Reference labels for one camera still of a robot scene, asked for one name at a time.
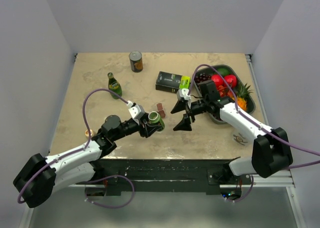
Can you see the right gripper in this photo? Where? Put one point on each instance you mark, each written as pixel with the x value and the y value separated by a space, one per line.
pixel 185 124

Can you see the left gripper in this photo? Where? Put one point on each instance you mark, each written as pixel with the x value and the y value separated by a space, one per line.
pixel 148 129

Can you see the green pill bottle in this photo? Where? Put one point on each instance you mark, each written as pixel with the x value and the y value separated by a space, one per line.
pixel 156 119

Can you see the red weekly pill organizer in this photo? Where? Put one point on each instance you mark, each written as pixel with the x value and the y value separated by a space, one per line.
pixel 160 110

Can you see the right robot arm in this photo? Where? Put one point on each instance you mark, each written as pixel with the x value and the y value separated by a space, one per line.
pixel 270 153

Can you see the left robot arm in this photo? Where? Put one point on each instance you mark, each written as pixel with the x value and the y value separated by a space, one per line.
pixel 40 175

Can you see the black green carton box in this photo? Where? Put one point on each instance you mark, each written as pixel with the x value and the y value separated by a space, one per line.
pixel 171 83

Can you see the dark red grapes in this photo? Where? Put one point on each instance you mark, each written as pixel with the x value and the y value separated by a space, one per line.
pixel 201 78

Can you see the peach red fruit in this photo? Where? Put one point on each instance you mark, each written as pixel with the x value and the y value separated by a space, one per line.
pixel 226 92

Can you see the left red apple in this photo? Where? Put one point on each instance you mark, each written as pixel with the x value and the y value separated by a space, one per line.
pixel 218 81

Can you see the red apple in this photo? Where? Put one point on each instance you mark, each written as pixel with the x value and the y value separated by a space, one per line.
pixel 218 81
pixel 231 80

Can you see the green glass bottle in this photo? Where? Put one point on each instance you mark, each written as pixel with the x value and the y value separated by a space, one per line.
pixel 114 86

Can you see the grey fruit tray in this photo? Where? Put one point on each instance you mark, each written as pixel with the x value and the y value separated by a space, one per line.
pixel 250 103

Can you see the green lime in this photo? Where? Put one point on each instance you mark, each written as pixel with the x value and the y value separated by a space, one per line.
pixel 223 71

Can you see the right red apple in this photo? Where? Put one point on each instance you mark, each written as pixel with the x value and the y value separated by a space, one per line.
pixel 231 80

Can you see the white paper cup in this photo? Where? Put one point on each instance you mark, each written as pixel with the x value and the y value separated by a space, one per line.
pixel 239 138

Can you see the small orange cap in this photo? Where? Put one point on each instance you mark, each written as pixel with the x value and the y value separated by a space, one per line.
pixel 89 133

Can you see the small pineapple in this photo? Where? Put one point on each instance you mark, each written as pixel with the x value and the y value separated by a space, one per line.
pixel 242 94

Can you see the orange black tin can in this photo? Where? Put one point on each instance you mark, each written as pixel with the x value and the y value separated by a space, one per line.
pixel 136 61

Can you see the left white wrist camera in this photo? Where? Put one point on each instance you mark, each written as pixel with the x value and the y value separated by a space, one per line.
pixel 135 110

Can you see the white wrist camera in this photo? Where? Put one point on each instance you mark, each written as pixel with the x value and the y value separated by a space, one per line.
pixel 183 95
pixel 135 110

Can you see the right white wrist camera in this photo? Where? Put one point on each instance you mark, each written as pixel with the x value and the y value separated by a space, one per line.
pixel 183 95

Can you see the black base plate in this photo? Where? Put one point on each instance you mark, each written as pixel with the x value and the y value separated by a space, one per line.
pixel 207 176

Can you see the aluminium frame rail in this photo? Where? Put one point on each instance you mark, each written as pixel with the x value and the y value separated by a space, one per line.
pixel 282 179

